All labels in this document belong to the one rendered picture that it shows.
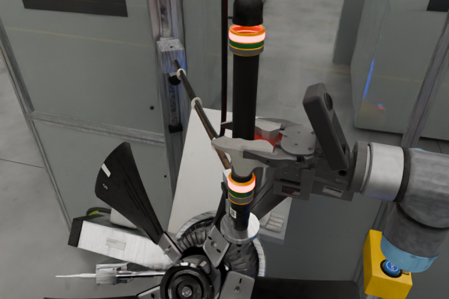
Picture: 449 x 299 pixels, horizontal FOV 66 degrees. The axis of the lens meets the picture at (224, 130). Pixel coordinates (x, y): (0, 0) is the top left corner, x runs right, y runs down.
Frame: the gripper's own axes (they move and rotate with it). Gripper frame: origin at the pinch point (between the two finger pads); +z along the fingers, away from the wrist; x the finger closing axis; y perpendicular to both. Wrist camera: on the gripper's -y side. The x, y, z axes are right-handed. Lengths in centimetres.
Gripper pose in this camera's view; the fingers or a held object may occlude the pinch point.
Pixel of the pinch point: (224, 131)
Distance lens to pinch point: 51.4
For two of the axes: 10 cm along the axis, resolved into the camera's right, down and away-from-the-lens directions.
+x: 2.9, -5.4, 7.9
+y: -0.1, 8.2, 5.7
